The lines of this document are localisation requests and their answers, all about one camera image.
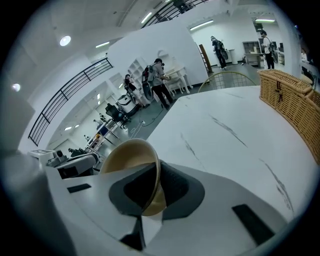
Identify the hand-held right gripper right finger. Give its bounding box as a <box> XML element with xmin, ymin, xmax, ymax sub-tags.
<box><xmin>149</xmin><ymin>161</ymin><xmax>295</xmax><ymax>256</ymax></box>

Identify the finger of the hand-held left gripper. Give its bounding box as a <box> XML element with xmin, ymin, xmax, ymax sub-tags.
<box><xmin>56</xmin><ymin>152</ymin><xmax>101</xmax><ymax>180</ymax></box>

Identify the white cooler box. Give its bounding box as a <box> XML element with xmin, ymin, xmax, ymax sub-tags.
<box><xmin>116</xmin><ymin>93</ymin><xmax>138</xmax><ymax>117</ymax></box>

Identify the white vanity desk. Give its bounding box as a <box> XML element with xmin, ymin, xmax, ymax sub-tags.
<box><xmin>163</xmin><ymin>65</ymin><xmax>193</xmax><ymax>96</ymax></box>

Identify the gold wire chair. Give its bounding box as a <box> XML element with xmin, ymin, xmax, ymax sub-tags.
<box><xmin>198</xmin><ymin>70</ymin><xmax>256</xmax><ymax>94</ymax></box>

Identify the white round pedestal table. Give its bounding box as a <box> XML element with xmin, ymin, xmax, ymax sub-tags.
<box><xmin>224</xmin><ymin>48</ymin><xmax>236</xmax><ymax>65</ymax></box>

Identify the woven wicker basket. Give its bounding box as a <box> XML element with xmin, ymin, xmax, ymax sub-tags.
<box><xmin>257</xmin><ymin>69</ymin><xmax>320</xmax><ymax>166</ymax></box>

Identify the white open shelf unit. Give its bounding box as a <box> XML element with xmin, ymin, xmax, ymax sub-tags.
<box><xmin>128</xmin><ymin>57</ymin><xmax>148</xmax><ymax>81</ymax></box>

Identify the black balcony railing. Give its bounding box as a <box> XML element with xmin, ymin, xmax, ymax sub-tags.
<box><xmin>141</xmin><ymin>0</ymin><xmax>210</xmax><ymax>29</ymax></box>
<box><xmin>28</xmin><ymin>57</ymin><xmax>115</xmax><ymax>148</ymax></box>

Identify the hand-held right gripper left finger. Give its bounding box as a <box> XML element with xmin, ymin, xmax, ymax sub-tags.
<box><xmin>44</xmin><ymin>162</ymin><xmax>157</xmax><ymax>256</ymax></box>

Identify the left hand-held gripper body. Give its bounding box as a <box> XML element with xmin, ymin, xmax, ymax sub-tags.
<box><xmin>28</xmin><ymin>148</ymin><xmax>71</xmax><ymax>173</ymax></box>

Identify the brown wooden rack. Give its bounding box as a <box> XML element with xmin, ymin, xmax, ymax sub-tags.
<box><xmin>198</xmin><ymin>44</ymin><xmax>215</xmax><ymax>74</ymax></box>

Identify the brown bowl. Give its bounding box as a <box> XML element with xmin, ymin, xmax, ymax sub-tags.
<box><xmin>99</xmin><ymin>138</ymin><xmax>168</xmax><ymax>218</ymax></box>

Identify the beige hutch desk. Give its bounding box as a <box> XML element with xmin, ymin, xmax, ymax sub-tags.
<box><xmin>242</xmin><ymin>40</ymin><xmax>266</xmax><ymax>67</ymax></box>

